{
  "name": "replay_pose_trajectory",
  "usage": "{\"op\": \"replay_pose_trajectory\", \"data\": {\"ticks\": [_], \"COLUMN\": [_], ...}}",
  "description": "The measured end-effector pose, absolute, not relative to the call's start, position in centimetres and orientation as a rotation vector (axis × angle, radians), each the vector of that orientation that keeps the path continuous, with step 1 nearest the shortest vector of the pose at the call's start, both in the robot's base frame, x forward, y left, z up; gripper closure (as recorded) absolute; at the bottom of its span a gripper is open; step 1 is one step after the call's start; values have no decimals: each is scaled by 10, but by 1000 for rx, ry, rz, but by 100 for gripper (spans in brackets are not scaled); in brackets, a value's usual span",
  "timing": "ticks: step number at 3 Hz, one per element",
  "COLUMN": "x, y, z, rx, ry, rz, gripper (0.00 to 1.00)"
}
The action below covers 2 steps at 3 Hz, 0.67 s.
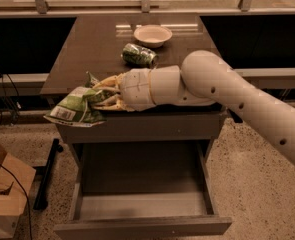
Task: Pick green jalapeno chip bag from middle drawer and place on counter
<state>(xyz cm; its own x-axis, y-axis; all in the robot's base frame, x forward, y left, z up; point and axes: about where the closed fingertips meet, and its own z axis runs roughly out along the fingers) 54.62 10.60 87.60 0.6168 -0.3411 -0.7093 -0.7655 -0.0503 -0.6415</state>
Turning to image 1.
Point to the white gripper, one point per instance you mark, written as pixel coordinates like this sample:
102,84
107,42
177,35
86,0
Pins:
135,89

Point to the closed grey top drawer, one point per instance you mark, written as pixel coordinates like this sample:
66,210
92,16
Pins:
132,127

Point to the green jalapeno chip bag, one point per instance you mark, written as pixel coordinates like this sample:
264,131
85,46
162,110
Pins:
77,108

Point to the grey drawer cabinet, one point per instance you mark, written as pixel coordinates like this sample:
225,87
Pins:
94,45

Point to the white paper bowl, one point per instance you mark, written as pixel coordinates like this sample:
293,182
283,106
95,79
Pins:
152,36

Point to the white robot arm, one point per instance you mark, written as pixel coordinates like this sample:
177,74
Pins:
204,78

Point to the black metal stand leg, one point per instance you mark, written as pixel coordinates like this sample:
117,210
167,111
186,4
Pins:
44,172

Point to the brown cardboard box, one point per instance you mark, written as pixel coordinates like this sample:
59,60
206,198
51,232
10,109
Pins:
16,179

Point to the open grey middle drawer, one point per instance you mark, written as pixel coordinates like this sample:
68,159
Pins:
142,190

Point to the green soda can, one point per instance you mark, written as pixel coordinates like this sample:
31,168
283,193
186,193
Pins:
139,56

